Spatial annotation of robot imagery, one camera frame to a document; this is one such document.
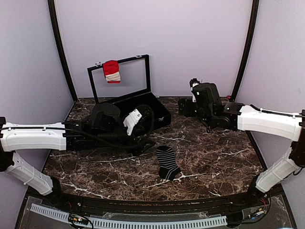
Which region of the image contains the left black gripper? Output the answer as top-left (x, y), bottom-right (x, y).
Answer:
top-left (93, 119), bottom-right (155, 156)

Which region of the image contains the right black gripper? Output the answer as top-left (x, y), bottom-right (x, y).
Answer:
top-left (179, 97), bottom-right (214, 125)

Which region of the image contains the black white striped sock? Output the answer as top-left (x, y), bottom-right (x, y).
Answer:
top-left (156, 146), bottom-right (181, 181)

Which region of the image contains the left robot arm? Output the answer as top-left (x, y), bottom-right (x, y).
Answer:
top-left (0, 103), bottom-right (154, 208)

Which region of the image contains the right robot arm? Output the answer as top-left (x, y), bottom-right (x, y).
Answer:
top-left (178, 79), bottom-right (305, 207)

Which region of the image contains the black display case box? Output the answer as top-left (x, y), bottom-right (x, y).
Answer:
top-left (87, 54), bottom-right (172, 134)

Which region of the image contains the red and beige sock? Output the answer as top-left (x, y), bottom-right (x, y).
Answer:
top-left (103, 60), bottom-right (121, 83)

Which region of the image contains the small green circuit board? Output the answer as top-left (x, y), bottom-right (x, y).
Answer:
top-left (68, 214), bottom-right (89, 225)

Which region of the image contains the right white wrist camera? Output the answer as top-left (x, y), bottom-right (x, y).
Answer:
top-left (189, 78), bottom-right (201, 91)

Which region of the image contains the black front rail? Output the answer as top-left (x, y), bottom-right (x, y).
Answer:
top-left (26, 185), bottom-right (284, 215)

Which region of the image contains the white slotted cable duct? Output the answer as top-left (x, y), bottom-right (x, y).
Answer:
top-left (30, 204), bottom-right (228, 229)

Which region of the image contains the right black frame post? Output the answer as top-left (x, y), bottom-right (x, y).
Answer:
top-left (230, 0), bottom-right (259, 102)

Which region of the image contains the black frame post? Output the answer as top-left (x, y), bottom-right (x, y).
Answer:
top-left (230, 0), bottom-right (259, 102)
top-left (47, 0), bottom-right (78, 103)

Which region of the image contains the left black frame post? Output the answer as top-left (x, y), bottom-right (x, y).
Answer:
top-left (47, 0), bottom-right (78, 103)

